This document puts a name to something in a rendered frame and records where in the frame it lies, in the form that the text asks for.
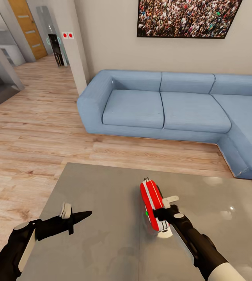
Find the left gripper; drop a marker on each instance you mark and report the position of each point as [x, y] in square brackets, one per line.
[58, 225]

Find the radio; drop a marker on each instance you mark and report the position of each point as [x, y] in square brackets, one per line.
[152, 197]

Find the picture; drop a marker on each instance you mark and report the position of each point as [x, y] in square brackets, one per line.
[206, 19]

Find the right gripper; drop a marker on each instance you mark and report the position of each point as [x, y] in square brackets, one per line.
[162, 212]

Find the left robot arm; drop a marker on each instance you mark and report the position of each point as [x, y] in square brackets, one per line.
[14, 255]

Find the coffee table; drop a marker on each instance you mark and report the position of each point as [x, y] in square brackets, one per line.
[118, 243]

